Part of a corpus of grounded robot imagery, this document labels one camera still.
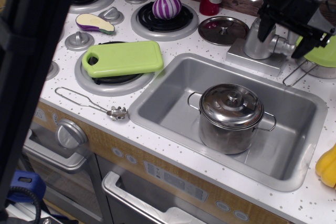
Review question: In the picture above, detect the silver faucet lever handle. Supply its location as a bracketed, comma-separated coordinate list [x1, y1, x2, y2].
[268, 31, 299, 57]

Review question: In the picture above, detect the black coiled cable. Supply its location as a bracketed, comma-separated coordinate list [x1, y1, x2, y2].
[7, 186, 43, 224]

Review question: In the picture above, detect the grey toy sink basin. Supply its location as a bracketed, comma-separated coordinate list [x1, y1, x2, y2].
[129, 53, 328, 191]

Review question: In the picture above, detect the flat steel lid on counter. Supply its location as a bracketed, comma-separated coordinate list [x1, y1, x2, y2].
[198, 16, 249, 46]

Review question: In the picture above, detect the yellow toy pepper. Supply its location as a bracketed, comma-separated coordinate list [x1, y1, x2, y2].
[315, 146, 335, 188]

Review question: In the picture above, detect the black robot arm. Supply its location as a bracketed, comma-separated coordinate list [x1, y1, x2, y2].
[258, 0, 335, 58]

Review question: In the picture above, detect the silver stove knob front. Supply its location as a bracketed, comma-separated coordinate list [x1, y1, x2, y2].
[65, 31, 95, 51]

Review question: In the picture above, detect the steel pot lid on pot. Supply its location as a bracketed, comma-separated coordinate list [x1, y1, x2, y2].
[199, 83, 264, 130]

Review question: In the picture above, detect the purple white toy onion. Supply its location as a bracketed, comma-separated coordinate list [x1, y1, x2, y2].
[152, 0, 182, 20]

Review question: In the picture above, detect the silver stove knob middle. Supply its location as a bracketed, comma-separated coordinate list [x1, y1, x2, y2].
[98, 7, 124, 25]

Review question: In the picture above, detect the toy eggplant half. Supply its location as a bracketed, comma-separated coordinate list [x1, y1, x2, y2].
[76, 13, 115, 34]

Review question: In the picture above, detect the green plastic lid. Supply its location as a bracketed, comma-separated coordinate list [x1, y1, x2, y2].
[304, 36, 336, 68]

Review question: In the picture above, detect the black foreground frame post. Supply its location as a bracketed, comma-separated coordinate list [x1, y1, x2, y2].
[0, 0, 83, 214]

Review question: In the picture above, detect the metal wire-handled pasta spoon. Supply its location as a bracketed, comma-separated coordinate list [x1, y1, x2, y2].
[55, 87, 129, 121]

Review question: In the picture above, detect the green plastic cutting board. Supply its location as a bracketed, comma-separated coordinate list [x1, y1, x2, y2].
[82, 40, 164, 78]

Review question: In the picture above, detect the front stove burner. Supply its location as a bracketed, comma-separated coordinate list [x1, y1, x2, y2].
[75, 42, 155, 97]

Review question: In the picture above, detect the red toy cup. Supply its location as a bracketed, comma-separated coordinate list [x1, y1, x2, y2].
[199, 0, 219, 16]

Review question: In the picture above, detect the silver oven door handle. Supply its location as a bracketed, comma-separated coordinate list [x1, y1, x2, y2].
[23, 139, 87, 174]

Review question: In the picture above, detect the steel pot with handles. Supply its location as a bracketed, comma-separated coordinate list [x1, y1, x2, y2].
[187, 91, 277, 155]

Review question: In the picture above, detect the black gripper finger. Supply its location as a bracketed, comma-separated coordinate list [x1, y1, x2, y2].
[290, 33, 326, 59]
[258, 13, 275, 42]

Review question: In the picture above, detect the back right stove burner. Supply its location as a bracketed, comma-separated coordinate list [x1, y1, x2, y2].
[131, 2, 199, 41]

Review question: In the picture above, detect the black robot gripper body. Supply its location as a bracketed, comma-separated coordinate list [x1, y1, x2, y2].
[258, 0, 335, 38]

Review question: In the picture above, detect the silver dishwasher door handle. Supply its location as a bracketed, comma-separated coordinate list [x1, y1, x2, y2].
[101, 171, 223, 223]

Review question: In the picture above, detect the round silver oven dial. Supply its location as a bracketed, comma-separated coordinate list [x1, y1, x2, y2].
[55, 119, 88, 149]

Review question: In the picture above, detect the blue plastic clamp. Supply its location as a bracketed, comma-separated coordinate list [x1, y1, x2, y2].
[7, 170, 46, 203]

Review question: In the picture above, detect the silver toy faucet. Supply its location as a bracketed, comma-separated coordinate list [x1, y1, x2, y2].
[209, 0, 288, 78]

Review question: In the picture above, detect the steel saucepan with wire handle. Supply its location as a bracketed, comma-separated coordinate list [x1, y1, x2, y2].
[282, 58, 335, 87]

